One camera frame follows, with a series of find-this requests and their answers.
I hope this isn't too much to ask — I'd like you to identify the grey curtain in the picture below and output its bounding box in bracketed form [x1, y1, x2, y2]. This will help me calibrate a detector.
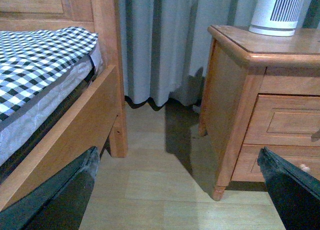
[117, 0, 320, 109]

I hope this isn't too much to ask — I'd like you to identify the checkered bed sheet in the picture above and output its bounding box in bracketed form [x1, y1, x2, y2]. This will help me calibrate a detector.
[0, 27, 98, 121]

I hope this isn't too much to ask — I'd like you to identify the wooden bed frame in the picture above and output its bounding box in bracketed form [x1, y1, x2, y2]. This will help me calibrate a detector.
[0, 0, 128, 209]

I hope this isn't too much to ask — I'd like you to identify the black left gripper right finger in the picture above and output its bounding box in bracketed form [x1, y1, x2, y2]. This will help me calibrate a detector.
[257, 147, 320, 230]

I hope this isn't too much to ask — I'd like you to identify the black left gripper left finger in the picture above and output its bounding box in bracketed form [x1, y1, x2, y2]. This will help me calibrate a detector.
[0, 147, 100, 230]

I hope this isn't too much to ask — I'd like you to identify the grey mattress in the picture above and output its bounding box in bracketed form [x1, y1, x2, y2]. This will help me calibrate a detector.
[0, 43, 103, 165]

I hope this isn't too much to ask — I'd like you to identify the white slatted air purifier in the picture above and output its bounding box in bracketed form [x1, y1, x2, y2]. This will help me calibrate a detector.
[248, 0, 304, 37]

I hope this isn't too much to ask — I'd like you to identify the wooden drawer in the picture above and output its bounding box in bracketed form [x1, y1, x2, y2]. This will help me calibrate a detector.
[231, 144, 320, 182]
[244, 94, 320, 147]

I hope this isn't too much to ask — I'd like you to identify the wooden nightstand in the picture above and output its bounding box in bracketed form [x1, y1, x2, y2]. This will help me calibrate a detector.
[198, 25, 320, 201]

